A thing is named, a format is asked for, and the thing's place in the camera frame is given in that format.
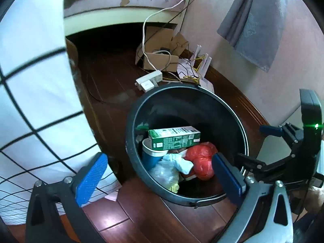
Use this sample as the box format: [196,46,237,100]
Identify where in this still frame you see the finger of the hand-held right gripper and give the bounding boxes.
[235,153,304,183]
[259,122,304,155]

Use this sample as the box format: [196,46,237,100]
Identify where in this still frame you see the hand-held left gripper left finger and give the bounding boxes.
[25,152,108,243]

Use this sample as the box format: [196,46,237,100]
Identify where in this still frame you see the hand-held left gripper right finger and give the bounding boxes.
[212,153,294,243]

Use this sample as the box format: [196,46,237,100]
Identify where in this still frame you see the light blue wrapper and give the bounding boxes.
[162,153,194,175]

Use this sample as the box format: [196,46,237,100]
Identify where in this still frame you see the blue paper bowl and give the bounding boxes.
[141,139,169,171]

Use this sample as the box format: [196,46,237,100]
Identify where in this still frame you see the green drink carton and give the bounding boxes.
[147,126,201,150]

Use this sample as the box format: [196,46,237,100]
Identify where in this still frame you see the black plastic bucket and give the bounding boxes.
[125,83,250,207]

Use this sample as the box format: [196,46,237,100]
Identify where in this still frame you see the white router with antennas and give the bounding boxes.
[194,44,215,94]

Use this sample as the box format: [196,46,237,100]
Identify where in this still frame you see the white flat device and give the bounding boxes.
[177,59,200,80]

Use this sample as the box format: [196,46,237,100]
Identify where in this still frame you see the white checked tablecloth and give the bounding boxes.
[0,0,122,226]

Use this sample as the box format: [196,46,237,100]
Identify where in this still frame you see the white power strip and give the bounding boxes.
[135,70,163,92]

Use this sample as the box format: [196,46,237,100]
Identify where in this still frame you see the cardboard box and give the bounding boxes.
[135,26,190,72]

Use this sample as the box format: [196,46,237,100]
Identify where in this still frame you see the bed with red headboard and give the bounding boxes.
[63,0,189,34]

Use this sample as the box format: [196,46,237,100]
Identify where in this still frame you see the yellow thin cable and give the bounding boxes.
[162,53,205,84]

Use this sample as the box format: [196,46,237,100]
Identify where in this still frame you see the white power cable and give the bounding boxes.
[142,0,199,72]

